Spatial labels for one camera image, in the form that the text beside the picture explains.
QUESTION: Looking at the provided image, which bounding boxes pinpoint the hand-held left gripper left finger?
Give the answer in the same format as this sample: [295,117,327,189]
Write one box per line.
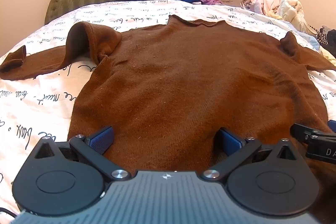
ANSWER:
[35,126,132,183]

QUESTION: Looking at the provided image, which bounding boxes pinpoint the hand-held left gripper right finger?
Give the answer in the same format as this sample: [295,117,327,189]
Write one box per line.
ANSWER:
[201,127,298,183]

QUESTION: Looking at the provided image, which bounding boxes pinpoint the brown knit sweater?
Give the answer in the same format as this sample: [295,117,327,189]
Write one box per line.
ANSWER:
[0,14,336,222]

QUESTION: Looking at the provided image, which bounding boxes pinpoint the dark clothes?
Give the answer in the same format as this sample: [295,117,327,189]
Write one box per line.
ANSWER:
[321,26,336,60]

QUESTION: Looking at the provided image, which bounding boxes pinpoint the white script-printed bedspread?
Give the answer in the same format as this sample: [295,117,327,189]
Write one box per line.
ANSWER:
[0,0,336,216]

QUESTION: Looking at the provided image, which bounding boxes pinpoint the light blue sheet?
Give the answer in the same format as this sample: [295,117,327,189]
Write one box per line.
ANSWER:
[287,27,325,53]

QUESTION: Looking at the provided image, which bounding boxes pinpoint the striped dark cloth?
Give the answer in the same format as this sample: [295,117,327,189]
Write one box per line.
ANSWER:
[307,25,329,44]

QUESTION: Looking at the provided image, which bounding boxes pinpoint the cream puffy jacket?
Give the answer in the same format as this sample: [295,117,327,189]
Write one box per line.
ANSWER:
[277,0,320,35]

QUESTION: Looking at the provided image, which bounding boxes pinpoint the yellow cloth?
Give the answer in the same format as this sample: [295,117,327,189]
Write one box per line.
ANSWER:
[265,10,284,20]

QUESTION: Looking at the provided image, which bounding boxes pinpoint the black cable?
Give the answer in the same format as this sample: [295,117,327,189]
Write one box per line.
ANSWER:
[0,209,17,219]

